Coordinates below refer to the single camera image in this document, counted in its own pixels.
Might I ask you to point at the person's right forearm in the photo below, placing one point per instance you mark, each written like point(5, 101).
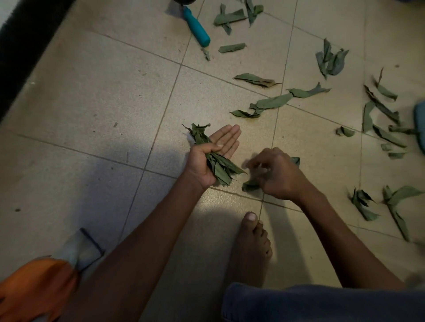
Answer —
point(345, 242)

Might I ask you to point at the person's left forearm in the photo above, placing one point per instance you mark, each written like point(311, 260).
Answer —
point(132, 258)

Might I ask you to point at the person's right leg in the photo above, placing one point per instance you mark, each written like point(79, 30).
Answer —
point(315, 303)

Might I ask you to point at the person's right hand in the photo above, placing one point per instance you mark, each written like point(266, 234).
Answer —
point(282, 179)

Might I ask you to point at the person's left hand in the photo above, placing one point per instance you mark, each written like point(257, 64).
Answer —
point(199, 166)

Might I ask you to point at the teal plastic bucket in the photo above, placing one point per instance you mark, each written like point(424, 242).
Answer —
point(421, 126)

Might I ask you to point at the grey glove packaging card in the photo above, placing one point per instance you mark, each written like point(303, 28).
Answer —
point(79, 248)

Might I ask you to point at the orange black work glove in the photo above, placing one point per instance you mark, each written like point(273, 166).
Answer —
point(36, 288)

